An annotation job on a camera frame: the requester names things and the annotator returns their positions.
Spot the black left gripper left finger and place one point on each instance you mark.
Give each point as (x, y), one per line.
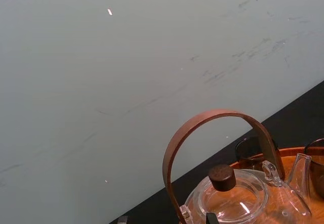
(123, 220)

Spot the glass lid with dark knob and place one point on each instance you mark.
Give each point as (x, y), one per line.
(222, 177)

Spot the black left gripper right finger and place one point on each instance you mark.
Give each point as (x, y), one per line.
(210, 219)

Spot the round wooden tray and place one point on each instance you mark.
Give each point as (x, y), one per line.
(317, 210)

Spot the smoked glass cup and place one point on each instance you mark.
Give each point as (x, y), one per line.
(317, 168)
(246, 150)

